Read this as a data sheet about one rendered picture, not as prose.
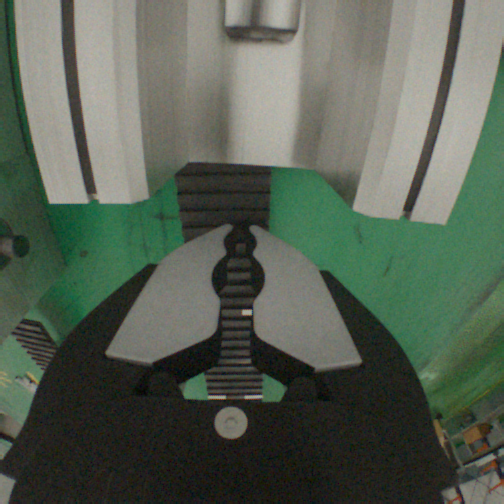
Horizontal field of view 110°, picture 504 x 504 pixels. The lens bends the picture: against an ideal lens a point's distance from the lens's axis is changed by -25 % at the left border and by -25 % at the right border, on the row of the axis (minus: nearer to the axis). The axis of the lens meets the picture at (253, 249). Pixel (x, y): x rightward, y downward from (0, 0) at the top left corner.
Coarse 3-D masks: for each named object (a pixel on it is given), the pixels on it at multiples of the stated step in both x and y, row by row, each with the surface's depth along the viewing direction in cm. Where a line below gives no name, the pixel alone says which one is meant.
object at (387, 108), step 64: (64, 0) 2; (128, 0) 3; (192, 0) 5; (256, 0) 5; (320, 0) 5; (384, 0) 3; (448, 0) 2; (64, 64) 3; (128, 64) 3; (192, 64) 6; (256, 64) 6; (320, 64) 6; (384, 64) 3; (448, 64) 3; (64, 128) 4; (128, 128) 4; (192, 128) 7; (256, 128) 7; (320, 128) 7; (384, 128) 4; (448, 128) 4; (64, 192) 4; (128, 192) 4; (384, 192) 5; (448, 192) 4
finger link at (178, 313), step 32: (192, 256) 9; (224, 256) 9; (160, 288) 7; (192, 288) 7; (128, 320) 6; (160, 320) 6; (192, 320) 6; (128, 352) 5; (160, 352) 5; (192, 352) 6
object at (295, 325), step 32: (256, 256) 9; (288, 256) 9; (256, 288) 9; (288, 288) 8; (320, 288) 8; (256, 320) 6; (288, 320) 6; (320, 320) 6; (256, 352) 6; (288, 352) 6; (320, 352) 6; (352, 352) 6; (288, 384) 6
